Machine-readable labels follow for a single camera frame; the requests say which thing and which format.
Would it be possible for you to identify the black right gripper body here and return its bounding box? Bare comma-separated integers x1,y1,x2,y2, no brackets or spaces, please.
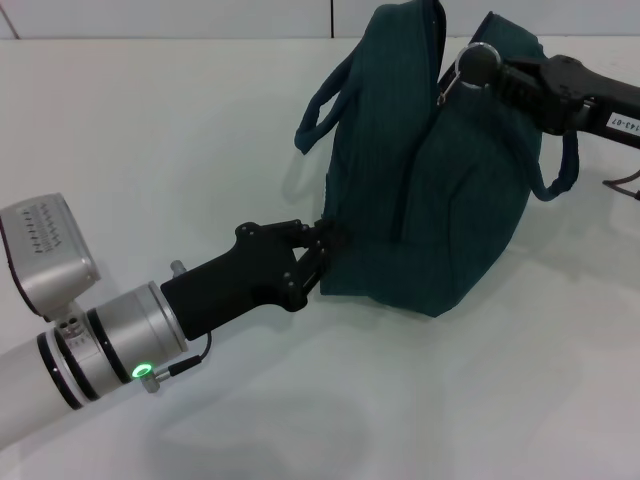
533,54,640,150

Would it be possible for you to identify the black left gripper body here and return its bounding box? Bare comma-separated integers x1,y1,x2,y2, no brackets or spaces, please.
159,221,307,340

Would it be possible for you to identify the dark teal fabric lunch bag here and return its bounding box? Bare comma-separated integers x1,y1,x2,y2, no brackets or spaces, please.
293,0,581,320

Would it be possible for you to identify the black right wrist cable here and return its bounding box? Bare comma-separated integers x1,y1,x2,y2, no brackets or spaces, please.
602,168,640,200

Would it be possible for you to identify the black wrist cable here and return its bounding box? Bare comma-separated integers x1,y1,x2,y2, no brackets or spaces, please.
139,333,215,395
602,168,640,200

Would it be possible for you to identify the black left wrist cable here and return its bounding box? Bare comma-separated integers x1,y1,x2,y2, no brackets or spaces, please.
139,333,215,395

